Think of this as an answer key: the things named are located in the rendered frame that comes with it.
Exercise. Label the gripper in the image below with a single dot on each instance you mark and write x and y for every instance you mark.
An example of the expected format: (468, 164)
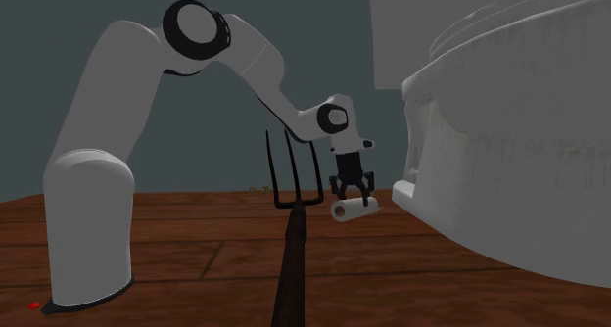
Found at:
(349, 166)

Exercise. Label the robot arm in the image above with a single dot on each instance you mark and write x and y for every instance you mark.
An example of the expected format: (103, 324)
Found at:
(90, 211)

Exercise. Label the white toilet paper roll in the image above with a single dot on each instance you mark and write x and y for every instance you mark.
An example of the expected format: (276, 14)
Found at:
(351, 210)

